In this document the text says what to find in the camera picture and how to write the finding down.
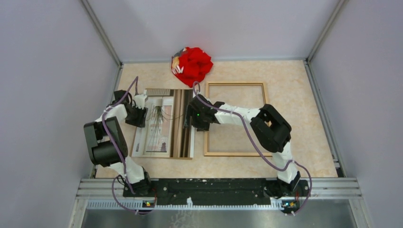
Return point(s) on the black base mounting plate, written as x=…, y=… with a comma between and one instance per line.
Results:
x=217, y=192

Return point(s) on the wooden picture frame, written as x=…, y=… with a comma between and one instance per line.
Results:
x=227, y=139

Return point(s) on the red crumpled cloth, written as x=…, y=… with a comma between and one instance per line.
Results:
x=191, y=64

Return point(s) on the photo with glass sheet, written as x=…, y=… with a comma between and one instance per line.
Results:
x=165, y=134

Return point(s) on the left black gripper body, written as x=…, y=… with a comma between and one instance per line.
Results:
x=137, y=117

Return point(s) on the controller board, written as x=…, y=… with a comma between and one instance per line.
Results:
x=148, y=204
x=290, y=205

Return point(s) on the aluminium rail front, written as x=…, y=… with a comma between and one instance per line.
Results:
x=103, y=193

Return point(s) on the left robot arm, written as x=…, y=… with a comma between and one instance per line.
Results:
x=106, y=143

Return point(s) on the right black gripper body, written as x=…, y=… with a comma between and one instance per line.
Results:
x=197, y=121

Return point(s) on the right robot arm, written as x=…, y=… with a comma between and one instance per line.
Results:
x=268, y=132

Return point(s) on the left controller board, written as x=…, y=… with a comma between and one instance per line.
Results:
x=148, y=204

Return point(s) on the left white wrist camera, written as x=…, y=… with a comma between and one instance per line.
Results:
x=140, y=100

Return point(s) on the right controller board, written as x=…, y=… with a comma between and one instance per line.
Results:
x=290, y=205

